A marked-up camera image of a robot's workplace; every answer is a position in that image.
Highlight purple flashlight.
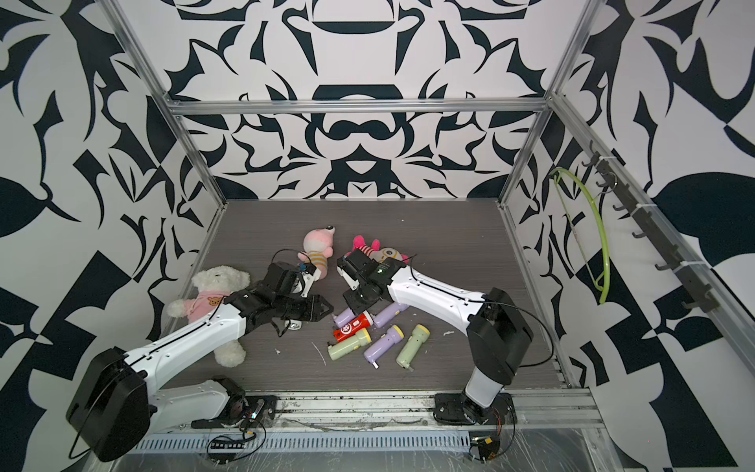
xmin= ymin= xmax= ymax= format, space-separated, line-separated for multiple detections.
xmin=333 ymin=308 xmax=357 ymax=330
xmin=373 ymin=302 xmax=409 ymax=330
xmin=364 ymin=324 xmax=404 ymax=369

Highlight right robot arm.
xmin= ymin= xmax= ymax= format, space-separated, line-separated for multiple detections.
xmin=336 ymin=251 xmax=534 ymax=411

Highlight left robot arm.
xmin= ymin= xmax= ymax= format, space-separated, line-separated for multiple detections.
xmin=66 ymin=262 xmax=333 ymax=462

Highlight red flashlight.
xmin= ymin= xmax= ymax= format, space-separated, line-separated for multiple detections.
xmin=333 ymin=313 xmax=374 ymax=343

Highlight light green flashlight left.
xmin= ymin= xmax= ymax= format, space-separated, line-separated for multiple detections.
xmin=328 ymin=328 xmax=372 ymax=361

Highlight light green flashlight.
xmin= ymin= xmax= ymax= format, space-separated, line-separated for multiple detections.
xmin=328 ymin=328 xmax=372 ymax=361
xmin=396 ymin=324 xmax=431 ymax=372

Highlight light green flashlight right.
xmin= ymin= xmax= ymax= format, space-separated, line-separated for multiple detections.
xmin=396 ymin=324 xmax=431 ymax=372

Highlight white plush yellow glasses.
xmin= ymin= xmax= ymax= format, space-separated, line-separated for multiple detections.
xmin=346 ymin=235 xmax=409 ymax=263

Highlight pink plush striped shirt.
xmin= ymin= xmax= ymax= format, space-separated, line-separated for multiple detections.
xmin=298 ymin=225 xmax=335 ymax=279

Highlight white teddy bear pink shirt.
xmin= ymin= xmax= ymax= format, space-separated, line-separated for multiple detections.
xmin=164 ymin=265 xmax=251 ymax=368

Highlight black connector box left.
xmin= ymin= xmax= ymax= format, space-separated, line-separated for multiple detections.
xmin=204 ymin=435 xmax=249 ymax=461

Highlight black connector box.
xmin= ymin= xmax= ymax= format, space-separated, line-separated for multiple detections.
xmin=204 ymin=435 xmax=249 ymax=461
xmin=468 ymin=436 xmax=501 ymax=463

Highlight black connector box right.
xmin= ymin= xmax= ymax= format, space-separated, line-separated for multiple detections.
xmin=468 ymin=436 xmax=501 ymax=463

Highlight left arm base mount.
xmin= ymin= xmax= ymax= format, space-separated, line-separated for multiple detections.
xmin=191 ymin=376 xmax=278 ymax=430

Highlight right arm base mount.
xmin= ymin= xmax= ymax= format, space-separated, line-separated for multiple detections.
xmin=433 ymin=393 xmax=518 ymax=426

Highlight green hoop on wall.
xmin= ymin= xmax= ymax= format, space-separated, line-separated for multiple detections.
xmin=549 ymin=166 xmax=611 ymax=306

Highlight black hook rail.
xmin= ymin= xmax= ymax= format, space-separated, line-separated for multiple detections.
xmin=583 ymin=142 xmax=721 ymax=314

